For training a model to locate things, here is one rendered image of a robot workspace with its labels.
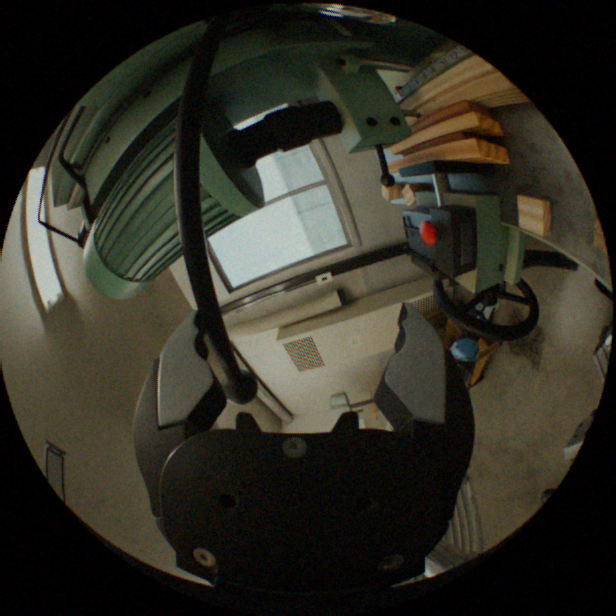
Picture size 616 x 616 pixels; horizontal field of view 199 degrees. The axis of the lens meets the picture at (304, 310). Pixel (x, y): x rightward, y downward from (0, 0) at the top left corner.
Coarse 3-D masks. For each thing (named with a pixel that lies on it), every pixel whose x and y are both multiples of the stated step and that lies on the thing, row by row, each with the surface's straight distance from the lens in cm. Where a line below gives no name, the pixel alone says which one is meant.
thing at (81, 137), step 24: (240, 24) 32; (360, 24) 39; (408, 24) 42; (168, 48) 32; (384, 48) 45; (408, 48) 47; (432, 48) 49; (144, 72) 33; (408, 72) 56; (120, 96) 34; (96, 120) 36; (72, 144) 41; (72, 168) 41
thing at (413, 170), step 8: (432, 160) 24; (440, 160) 25; (400, 168) 30; (408, 168) 28; (416, 168) 27; (424, 168) 25; (432, 168) 24; (440, 168) 24; (448, 168) 25; (456, 168) 26; (464, 168) 28; (472, 168) 29; (400, 176) 31; (408, 176) 30; (432, 176) 30; (440, 176) 29; (440, 184) 29; (448, 184) 29; (440, 192) 29; (440, 200) 29
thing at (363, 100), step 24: (312, 72) 30; (336, 72) 27; (360, 72) 28; (336, 96) 24; (360, 96) 25; (384, 96) 26; (360, 120) 23; (384, 120) 24; (360, 144) 24; (384, 144) 27
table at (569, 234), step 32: (512, 128) 28; (544, 128) 27; (512, 160) 28; (544, 160) 26; (512, 192) 28; (544, 192) 26; (576, 192) 25; (512, 224) 29; (576, 224) 26; (512, 256) 33; (576, 256) 26; (608, 288) 26
